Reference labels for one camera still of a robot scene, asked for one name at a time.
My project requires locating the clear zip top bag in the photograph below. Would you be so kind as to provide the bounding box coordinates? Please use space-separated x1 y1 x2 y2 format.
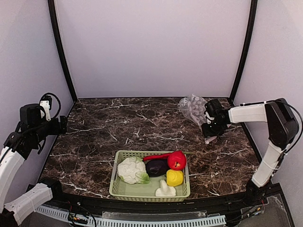
179 94 207 128

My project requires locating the white cauliflower toy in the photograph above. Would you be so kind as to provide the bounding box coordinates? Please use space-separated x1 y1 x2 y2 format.
117 157 151 184

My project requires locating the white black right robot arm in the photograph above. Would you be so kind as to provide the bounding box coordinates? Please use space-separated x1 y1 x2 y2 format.
202 98 303 205

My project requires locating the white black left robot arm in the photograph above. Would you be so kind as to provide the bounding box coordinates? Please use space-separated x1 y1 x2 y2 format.
0 101 67 227

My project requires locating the red chili pepper toy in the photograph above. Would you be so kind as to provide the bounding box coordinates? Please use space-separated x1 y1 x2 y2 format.
143 151 191 161

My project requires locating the yellow bell pepper toy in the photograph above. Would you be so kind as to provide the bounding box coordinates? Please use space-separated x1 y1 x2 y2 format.
166 169 184 187

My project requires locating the purple eggplant toy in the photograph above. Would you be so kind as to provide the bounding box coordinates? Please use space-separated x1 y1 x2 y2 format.
145 159 170 177

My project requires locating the white mushroom toy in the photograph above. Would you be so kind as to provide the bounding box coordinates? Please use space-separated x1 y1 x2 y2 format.
155 180 176 197

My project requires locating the green plastic basket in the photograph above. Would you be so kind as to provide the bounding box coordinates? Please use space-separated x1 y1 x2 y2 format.
109 150 190 202

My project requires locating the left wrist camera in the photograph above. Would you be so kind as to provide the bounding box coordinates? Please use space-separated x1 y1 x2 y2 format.
39 93 52 121

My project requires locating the black front rail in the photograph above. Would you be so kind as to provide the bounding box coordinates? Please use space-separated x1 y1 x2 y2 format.
46 184 281 224

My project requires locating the white cable duct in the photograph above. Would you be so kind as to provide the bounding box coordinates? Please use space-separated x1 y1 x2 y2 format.
36 205 226 227

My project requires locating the black right frame post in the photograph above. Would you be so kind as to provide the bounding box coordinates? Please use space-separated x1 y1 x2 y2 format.
229 0 258 104

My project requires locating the black frame post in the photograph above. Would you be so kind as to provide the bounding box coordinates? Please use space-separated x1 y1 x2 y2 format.
47 0 78 103
229 0 258 104

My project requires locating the black left frame post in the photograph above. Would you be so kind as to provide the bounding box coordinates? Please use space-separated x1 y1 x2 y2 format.
47 0 78 103

